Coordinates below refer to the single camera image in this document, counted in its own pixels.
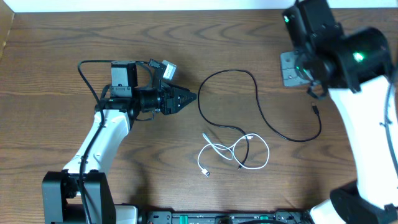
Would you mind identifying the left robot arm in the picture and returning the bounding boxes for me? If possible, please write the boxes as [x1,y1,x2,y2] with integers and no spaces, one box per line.
[42,59,197,223]

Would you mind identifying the black USB cable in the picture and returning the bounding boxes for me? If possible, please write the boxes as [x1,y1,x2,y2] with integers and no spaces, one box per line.
[197,68,323,170]

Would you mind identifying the white USB cable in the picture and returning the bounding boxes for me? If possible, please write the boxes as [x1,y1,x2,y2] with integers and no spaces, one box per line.
[197,133,271,178]

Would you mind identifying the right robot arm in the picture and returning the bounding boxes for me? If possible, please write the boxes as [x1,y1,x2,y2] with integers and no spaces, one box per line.
[282,0,397,223]

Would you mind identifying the left camera black cable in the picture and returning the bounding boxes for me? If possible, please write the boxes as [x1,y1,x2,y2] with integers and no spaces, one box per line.
[76,59,156,224]

